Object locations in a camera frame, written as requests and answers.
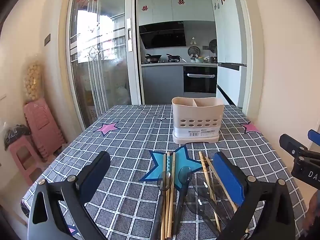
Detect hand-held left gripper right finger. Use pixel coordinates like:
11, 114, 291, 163
213, 151, 297, 240

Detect bag of yellow balls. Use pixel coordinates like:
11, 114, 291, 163
23, 57, 43, 103

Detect white upper kitchen cabinets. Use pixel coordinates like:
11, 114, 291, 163
137, 0, 215, 26

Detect sliding glass door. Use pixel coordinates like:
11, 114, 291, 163
65, 0, 143, 130

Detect yellow patterned bamboo chopstick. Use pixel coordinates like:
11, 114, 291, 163
205, 156, 249, 233
199, 151, 222, 232

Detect single pink plastic stool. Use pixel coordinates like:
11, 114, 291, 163
9, 136, 43, 185

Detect grey checkered star tablecloth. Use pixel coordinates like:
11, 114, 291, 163
21, 104, 308, 240

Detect beige plastic utensil holder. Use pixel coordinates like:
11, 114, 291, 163
171, 97, 225, 145

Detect black built-in oven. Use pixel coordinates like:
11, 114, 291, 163
183, 66, 217, 93

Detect black frying pan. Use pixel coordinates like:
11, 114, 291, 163
166, 53, 187, 63

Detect white refrigerator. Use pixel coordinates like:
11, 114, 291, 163
210, 0, 248, 108

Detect person's right forearm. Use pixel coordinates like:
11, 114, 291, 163
307, 189, 320, 240

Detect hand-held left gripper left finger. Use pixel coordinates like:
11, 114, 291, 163
27, 151, 111, 240

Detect stack of pink stools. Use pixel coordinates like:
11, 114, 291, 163
24, 97, 67, 159

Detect black range hood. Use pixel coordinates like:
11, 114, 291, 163
139, 22, 187, 49

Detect blue patterned bamboo chopstick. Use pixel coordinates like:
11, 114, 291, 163
161, 154, 167, 240
166, 152, 176, 239

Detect black plastic bag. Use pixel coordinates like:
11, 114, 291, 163
4, 124, 31, 150

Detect grey kitchen base cabinet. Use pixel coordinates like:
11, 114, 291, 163
141, 65, 184, 98

